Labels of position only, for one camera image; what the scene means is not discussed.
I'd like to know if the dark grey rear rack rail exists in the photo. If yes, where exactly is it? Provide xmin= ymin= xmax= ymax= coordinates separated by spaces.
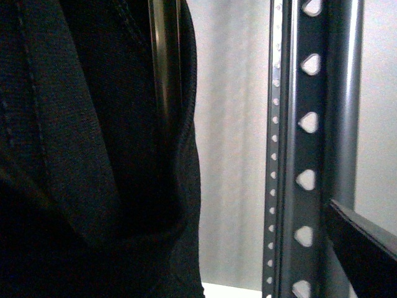
xmin=262 ymin=1 xmax=283 ymax=297

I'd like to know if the dark grey front rack rail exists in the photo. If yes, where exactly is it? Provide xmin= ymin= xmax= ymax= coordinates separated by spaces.
xmin=272 ymin=1 xmax=364 ymax=297

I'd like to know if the black plastic clothes hanger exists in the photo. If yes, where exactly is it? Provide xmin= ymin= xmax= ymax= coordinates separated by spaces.
xmin=148 ymin=0 xmax=182 ymax=127

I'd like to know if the dark grey rack rail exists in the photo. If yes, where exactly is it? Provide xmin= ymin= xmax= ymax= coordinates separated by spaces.
xmin=272 ymin=1 xmax=364 ymax=297
xmin=262 ymin=1 xmax=283 ymax=297

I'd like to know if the grey rack left front leg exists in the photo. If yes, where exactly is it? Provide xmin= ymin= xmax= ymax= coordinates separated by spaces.
xmin=324 ymin=200 xmax=396 ymax=298

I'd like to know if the black garment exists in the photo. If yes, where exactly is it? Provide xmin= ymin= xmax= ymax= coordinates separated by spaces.
xmin=1 ymin=1 xmax=204 ymax=297

